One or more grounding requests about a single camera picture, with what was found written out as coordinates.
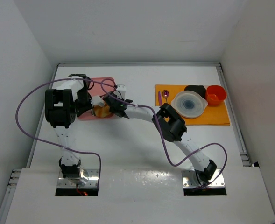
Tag golden bread roll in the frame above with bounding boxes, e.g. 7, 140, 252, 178
93, 105, 113, 118

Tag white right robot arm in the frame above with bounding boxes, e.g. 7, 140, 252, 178
103, 93, 217, 185

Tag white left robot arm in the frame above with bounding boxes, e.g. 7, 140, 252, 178
45, 74, 93, 184

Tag pink cutting board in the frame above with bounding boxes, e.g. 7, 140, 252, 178
78, 77, 116, 121

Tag purple iridescent knife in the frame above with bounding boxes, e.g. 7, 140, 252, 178
157, 91, 162, 106

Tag purple iridescent spoon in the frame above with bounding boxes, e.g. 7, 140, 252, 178
162, 89, 169, 103

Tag clear glass plate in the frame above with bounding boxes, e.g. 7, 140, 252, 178
170, 91, 208, 119

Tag black coaster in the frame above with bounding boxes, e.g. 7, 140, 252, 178
184, 85, 206, 99

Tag white foam front panel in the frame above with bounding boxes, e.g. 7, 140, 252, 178
6, 168, 275, 224

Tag orange cup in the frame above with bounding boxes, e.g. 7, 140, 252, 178
205, 85, 227, 106

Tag orange placemat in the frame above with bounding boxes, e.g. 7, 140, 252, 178
155, 84, 230, 126

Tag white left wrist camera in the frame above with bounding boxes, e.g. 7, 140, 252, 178
91, 95, 105, 107

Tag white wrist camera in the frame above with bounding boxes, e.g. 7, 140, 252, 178
91, 95, 105, 107
114, 84, 126, 99

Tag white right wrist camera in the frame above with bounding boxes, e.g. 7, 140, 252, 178
114, 84, 126, 99

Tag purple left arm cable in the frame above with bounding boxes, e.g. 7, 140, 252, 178
15, 78, 110, 187

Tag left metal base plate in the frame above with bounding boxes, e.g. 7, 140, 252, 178
56, 169, 99, 189

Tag metal base plate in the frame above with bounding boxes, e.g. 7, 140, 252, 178
56, 169, 99, 189
182, 169, 225, 189

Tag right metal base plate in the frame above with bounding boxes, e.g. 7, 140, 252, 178
182, 169, 225, 189

